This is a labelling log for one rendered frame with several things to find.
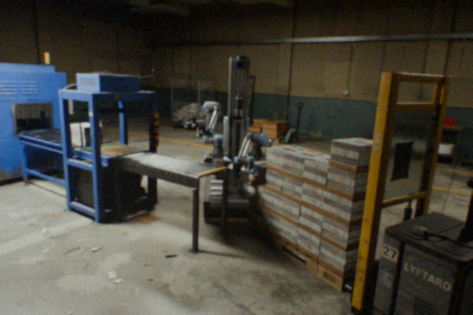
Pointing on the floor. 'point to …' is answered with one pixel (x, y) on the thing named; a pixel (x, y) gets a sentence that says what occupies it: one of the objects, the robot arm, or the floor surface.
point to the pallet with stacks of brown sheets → (270, 129)
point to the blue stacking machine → (28, 114)
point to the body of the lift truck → (425, 269)
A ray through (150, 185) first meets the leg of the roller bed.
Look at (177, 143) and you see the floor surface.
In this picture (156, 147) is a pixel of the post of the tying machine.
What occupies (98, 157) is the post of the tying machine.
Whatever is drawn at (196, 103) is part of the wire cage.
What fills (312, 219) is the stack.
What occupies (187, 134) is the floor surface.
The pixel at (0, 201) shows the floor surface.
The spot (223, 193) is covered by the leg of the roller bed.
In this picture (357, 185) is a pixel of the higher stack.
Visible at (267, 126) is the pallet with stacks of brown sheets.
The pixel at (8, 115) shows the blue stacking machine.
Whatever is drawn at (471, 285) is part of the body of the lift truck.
